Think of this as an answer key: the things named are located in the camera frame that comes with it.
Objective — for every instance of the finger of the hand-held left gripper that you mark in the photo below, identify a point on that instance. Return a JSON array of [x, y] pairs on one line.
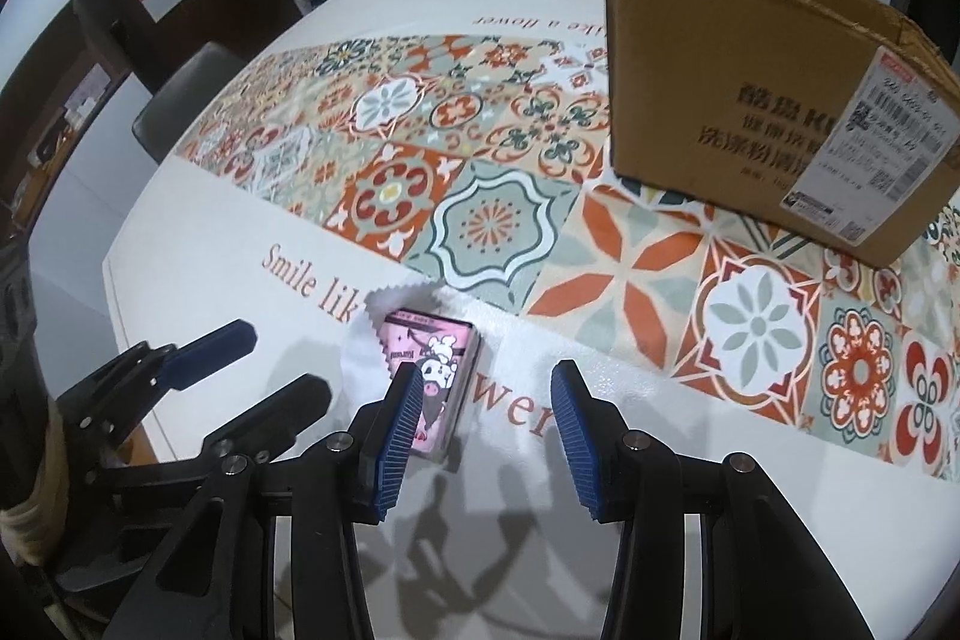
[[214, 347], [277, 407]]

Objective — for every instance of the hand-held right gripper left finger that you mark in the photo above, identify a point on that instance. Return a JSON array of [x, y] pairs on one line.
[[394, 441]]

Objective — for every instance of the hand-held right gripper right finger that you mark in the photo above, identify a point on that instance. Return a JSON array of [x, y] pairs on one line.
[[579, 445]]

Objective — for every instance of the pink cartoon tissue packet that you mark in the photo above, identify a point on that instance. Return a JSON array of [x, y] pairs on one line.
[[442, 355]]

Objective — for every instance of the brown cardboard box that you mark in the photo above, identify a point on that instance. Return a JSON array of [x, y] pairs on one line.
[[735, 85]]

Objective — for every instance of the person's left forearm cream sleeve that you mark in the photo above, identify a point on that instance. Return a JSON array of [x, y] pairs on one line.
[[30, 520]]

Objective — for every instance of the tile patterned tablecloth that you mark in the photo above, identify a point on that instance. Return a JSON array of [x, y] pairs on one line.
[[600, 280]]

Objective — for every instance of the grey dining chair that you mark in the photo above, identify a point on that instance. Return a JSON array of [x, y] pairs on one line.
[[187, 93]]

